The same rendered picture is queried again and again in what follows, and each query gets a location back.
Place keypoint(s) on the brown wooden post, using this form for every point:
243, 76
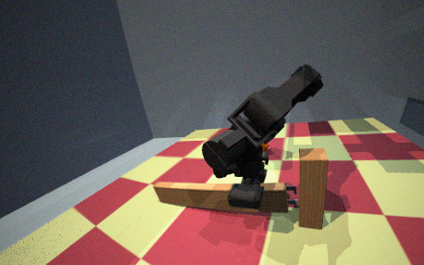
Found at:
313, 169

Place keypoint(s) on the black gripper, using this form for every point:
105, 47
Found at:
248, 193

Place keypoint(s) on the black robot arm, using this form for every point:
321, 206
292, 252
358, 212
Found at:
265, 113

